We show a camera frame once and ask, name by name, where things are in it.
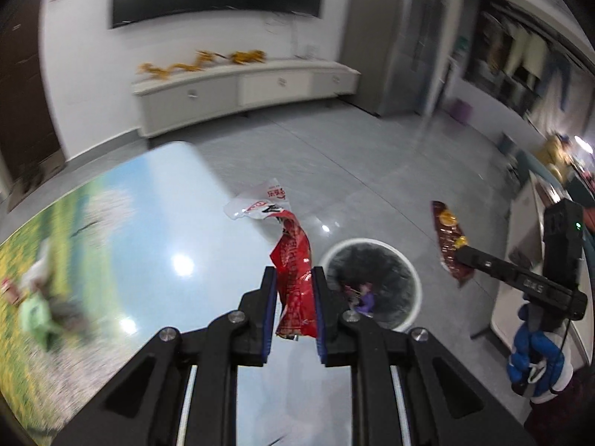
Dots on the person's right hand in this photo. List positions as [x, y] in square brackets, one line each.
[539, 357]

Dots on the clear wrapper with red print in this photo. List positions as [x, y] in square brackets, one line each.
[258, 204]

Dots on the white tissue paper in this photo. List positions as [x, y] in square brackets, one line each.
[39, 262]

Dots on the yellow cloth item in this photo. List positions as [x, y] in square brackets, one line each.
[555, 155]

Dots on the grey refrigerator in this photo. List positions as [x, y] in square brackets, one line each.
[395, 55]

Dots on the white TV cabinet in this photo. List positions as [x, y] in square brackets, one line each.
[269, 86]

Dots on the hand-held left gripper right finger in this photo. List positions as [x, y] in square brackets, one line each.
[320, 320]

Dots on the white trash bin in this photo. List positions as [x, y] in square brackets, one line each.
[416, 288]

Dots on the black bin liner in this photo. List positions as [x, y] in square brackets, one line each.
[386, 269]

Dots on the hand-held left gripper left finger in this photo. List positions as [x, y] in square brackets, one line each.
[268, 316]

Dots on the small purple bin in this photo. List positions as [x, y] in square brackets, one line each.
[460, 111]

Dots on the red snack wrapper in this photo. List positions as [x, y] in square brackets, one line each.
[293, 288]

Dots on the white side cabinet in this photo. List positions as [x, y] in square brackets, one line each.
[520, 241]

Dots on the balled purple plastic bag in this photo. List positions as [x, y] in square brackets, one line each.
[367, 299]

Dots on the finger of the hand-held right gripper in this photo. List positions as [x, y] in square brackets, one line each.
[511, 272]

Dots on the golden dragon figure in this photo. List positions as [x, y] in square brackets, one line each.
[162, 72]

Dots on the dark wooden door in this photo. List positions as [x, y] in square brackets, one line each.
[23, 102]

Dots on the brown snack wrapper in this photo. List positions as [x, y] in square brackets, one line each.
[446, 237]

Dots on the person's right forearm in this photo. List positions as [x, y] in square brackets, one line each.
[567, 422]

